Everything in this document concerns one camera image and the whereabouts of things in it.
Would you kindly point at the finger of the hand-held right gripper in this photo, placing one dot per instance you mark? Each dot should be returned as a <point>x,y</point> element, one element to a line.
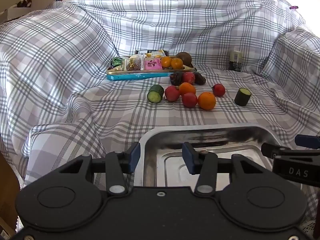
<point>306,140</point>
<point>277,150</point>

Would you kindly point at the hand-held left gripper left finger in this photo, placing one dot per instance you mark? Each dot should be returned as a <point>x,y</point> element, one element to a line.
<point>135,155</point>

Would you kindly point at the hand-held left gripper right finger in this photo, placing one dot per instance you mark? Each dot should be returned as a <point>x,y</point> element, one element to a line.
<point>189,158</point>

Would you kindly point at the stainless steel tray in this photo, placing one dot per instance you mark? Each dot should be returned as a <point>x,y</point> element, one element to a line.
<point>172,140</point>

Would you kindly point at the red round fruit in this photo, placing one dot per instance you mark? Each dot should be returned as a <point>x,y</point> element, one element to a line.
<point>188,77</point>
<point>189,100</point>
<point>219,90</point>
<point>172,93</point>

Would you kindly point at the large orange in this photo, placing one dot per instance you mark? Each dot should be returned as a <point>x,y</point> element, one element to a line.
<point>207,101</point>
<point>187,88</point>

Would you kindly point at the cucumber piece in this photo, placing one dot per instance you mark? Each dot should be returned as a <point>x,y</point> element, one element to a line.
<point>242,97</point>
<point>155,93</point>

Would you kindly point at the white lace cloth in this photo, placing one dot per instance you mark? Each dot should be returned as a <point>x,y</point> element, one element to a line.
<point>308,230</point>

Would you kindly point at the blue tin tray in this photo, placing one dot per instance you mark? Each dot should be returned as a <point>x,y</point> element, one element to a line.
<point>130,75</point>

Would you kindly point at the dark purple fruit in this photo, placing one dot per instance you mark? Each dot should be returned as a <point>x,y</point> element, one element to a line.
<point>200,78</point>
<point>175,78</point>

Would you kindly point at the clear nut snack packet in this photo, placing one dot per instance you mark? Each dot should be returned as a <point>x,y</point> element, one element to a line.
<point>133,63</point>

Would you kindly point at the pink snack packet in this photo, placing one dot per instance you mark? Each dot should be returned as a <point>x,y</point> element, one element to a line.
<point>152,63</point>

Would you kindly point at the small orange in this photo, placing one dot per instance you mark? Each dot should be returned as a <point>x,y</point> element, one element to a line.
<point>177,63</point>
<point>166,62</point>

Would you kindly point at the green candy wrapper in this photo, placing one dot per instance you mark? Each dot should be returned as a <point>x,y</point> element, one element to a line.
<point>116,61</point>

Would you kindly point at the dark jar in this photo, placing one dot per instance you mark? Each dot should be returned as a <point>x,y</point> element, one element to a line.
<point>234,61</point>

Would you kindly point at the brown round fruit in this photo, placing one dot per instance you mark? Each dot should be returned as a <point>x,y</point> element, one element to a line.
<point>184,58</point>

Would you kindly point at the black snack packet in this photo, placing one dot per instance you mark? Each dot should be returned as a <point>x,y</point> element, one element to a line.
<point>141,52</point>

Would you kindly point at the yellow snack packet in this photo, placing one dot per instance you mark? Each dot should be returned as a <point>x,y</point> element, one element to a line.
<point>157,53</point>

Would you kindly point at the grey plaid blanket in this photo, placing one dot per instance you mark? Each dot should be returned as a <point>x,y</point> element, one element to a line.
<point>75,67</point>

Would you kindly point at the brown wooden furniture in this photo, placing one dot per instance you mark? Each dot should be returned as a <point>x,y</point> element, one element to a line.
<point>7,187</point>

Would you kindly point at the cardboard box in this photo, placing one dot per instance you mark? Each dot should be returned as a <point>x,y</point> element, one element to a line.
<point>12,13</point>

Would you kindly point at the dark patterned cloth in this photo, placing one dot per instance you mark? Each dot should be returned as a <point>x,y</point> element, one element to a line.
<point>25,3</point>

